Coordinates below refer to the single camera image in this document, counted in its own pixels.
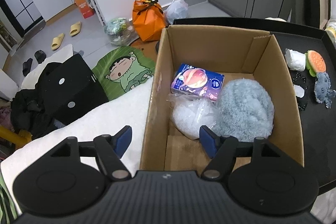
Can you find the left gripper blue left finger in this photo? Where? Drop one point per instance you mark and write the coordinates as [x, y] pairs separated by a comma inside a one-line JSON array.
[[122, 140]]

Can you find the grey denim octopus toy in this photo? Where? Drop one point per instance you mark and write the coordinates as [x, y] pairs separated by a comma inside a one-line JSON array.
[[322, 89]]

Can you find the orange cardboard box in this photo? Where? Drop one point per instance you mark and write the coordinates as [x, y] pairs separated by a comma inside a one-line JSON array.
[[85, 8]]

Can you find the white yellow canister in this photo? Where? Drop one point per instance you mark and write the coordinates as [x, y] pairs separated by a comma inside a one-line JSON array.
[[331, 28]]

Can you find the white plastic bag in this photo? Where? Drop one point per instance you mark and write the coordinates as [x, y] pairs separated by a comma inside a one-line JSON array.
[[177, 10]]

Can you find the yellow slipper right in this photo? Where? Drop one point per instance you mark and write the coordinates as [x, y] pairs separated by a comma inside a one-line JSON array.
[[75, 29]]

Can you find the yellow slipper left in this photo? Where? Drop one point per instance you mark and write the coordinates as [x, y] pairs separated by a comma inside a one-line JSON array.
[[57, 41]]

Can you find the yellow slipper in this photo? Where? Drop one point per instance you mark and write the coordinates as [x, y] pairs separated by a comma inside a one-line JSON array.
[[57, 41], [75, 29]]

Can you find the black shallow tray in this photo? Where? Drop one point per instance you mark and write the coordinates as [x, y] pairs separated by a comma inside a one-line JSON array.
[[318, 122]]

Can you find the orange paper bag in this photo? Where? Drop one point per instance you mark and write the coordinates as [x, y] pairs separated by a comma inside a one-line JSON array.
[[148, 19]]

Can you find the black beaded pouch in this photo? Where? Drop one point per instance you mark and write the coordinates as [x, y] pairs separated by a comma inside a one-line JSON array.
[[300, 88]]

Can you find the blue tissue pack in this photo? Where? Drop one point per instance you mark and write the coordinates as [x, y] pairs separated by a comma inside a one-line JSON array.
[[195, 81]]

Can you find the fluffy light blue plush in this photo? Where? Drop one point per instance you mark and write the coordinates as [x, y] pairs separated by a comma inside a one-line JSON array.
[[245, 111]]

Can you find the black slipper pair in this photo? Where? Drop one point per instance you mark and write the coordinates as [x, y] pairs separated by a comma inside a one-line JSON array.
[[40, 56]]

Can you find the black bag with white dots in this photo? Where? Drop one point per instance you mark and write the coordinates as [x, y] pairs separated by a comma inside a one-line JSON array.
[[64, 93]]

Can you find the clear bag with green items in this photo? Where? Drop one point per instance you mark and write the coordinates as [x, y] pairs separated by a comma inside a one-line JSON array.
[[120, 32]]

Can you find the brown cardboard box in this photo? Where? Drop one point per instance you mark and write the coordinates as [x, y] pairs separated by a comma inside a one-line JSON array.
[[236, 53]]

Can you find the white blanket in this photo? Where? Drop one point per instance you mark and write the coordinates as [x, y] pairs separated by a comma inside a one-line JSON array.
[[128, 110]]

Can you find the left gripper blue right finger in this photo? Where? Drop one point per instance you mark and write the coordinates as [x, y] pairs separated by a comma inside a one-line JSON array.
[[210, 141]]

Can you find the hamburger plush toy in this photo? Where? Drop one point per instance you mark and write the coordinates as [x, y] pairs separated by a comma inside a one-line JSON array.
[[315, 63]]

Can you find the green cartoon floor mat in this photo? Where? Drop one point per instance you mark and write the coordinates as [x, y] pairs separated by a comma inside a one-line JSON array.
[[122, 70]]

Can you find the clear plastic bag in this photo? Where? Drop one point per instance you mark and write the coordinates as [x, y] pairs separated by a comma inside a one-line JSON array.
[[189, 113]]

